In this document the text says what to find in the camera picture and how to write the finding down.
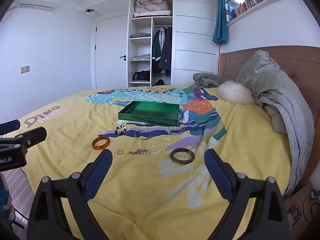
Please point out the folded grey clothes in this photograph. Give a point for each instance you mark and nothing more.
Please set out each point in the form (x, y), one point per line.
(140, 57)
(140, 35)

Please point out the teal plug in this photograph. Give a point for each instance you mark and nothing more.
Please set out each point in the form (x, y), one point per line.
(314, 195)

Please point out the white door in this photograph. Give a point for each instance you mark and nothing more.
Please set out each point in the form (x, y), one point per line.
(110, 45)

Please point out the yellow printed blanket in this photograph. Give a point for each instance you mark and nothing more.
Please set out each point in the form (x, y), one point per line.
(140, 185)

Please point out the white wall shelf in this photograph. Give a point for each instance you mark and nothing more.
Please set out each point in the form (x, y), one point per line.
(262, 5)

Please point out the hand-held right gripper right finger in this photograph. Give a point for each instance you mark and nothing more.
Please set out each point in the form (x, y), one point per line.
(217, 177)

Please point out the small black bag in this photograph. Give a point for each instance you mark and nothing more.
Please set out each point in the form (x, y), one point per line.
(159, 82)

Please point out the silver power outlet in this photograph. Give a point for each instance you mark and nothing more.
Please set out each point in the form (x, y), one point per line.
(295, 215)

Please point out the grey fleece blanket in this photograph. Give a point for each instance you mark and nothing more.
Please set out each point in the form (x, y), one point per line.
(206, 80)

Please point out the amber bangle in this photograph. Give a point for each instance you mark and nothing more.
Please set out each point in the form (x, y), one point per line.
(94, 143)

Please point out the green tray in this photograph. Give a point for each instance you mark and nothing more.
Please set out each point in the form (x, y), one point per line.
(147, 118)

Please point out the folded black clothes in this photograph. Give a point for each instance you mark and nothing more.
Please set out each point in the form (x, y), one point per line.
(142, 76)

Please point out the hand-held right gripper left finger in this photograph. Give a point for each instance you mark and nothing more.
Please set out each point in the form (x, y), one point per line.
(100, 177)

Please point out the twisted silver hoop earring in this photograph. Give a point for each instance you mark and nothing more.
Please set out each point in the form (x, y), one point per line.
(150, 150)
(162, 142)

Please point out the person's left hand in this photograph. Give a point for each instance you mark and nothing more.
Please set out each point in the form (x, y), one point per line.
(4, 200)

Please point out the grey-green padded coat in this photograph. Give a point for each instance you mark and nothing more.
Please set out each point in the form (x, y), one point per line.
(280, 97)

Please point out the wall light switch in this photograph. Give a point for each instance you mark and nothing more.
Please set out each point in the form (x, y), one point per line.
(25, 69)

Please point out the blue curtain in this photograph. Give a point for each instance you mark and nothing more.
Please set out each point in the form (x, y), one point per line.
(220, 17)

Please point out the black hanging coat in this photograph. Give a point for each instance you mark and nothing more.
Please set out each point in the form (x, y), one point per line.
(167, 52)

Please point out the dark green hanging jacket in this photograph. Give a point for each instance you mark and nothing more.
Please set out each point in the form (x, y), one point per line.
(155, 50)

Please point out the white wardrobe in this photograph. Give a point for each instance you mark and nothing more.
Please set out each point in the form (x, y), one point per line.
(195, 42)

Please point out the thin silver bangle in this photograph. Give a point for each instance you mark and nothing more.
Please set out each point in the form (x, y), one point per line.
(142, 137)

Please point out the white hanging garment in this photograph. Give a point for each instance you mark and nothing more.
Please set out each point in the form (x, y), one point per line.
(162, 36)

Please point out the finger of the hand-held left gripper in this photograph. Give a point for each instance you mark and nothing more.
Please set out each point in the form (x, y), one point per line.
(32, 135)
(10, 125)

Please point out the folded pink bedding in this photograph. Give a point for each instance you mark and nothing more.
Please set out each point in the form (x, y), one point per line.
(151, 7)

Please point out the wooden headboard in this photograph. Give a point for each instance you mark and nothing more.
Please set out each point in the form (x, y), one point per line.
(240, 57)

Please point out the dark brown bangle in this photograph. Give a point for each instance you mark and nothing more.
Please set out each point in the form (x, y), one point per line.
(173, 157)

